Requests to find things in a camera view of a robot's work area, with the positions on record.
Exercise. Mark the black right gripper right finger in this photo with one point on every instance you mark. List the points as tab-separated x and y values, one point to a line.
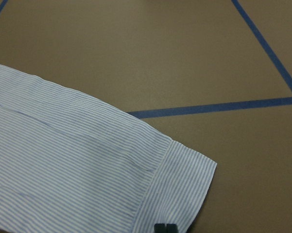
171	228

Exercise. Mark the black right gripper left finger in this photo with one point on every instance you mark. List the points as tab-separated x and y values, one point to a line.
159	228

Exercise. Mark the blue striped button shirt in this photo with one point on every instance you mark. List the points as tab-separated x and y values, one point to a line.
71	163

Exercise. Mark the brown table mat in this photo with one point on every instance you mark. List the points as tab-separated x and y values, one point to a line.
215	75

